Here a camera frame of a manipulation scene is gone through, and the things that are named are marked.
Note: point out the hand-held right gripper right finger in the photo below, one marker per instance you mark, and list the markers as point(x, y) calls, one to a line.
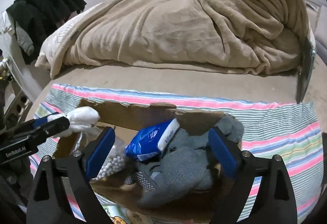
point(223, 155)

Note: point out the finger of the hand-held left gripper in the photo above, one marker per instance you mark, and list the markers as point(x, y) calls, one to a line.
point(55, 126)
point(44, 119)

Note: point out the white shelf rack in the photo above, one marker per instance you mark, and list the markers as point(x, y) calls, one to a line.
point(10, 42)

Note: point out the black hanging clothes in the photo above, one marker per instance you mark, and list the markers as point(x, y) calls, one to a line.
point(46, 1)

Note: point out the bag of white beads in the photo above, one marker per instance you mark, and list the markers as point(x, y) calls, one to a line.
point(116, 160)

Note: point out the metal headboard frame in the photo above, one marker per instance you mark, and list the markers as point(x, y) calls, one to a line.
point(315, 2)

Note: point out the beige bed sheet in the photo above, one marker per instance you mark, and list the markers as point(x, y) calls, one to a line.
point(153, 78)

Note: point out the grey jacket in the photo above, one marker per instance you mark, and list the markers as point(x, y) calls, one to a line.
point(25, 40)

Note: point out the grey knit sock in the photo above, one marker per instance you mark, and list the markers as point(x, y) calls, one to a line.
point(184, 162)
point(231, 126)

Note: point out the cartoon printed cloth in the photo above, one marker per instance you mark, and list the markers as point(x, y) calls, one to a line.
point(127, 215)

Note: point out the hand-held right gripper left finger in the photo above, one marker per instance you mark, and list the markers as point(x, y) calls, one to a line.
point(99, 153)

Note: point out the brown cardboard box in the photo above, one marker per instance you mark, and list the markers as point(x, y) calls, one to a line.
point(122, 114)

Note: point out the white sock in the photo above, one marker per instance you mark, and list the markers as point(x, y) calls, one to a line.
point(81, 118)

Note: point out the blue tissue pack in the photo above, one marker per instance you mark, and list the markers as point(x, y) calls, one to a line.
point(148, 142)

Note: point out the grey pillow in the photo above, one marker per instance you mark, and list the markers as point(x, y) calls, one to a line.
point(322, 41)

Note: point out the white quilt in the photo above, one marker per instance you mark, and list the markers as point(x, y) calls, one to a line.
point(58, 42)

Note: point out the striped cloth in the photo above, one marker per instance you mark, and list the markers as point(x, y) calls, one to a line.
point(268, 124)

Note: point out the beige blanket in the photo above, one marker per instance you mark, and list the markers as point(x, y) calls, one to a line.
point(166, 29)

